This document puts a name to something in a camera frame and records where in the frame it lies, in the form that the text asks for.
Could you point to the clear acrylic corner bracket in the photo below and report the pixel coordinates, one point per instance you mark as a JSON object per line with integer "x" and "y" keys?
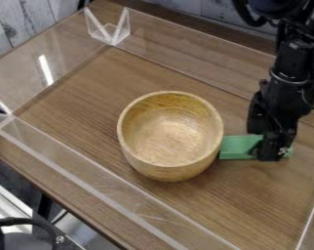
{"x": 108, "y": 33}

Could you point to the clear acrylic front wall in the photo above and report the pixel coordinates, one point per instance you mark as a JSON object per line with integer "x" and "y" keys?
{"x": 116, "y": 208}

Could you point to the grey metal base plate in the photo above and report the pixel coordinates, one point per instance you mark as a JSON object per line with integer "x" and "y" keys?
{"x": 29, "y": 241}

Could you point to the green rectangular block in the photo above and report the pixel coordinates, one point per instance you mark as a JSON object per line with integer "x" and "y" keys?
{"x": 237, "y": 147}

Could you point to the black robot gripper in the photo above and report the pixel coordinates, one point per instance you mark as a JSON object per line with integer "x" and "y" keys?
{"x": 283, "y": 100}

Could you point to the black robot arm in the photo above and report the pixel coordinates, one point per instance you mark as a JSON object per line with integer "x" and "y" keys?
{"x": 291, "y": 16}

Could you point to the brown wooden bowl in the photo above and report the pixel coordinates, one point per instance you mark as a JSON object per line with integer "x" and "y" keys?
{"x": 170, "y": 131}

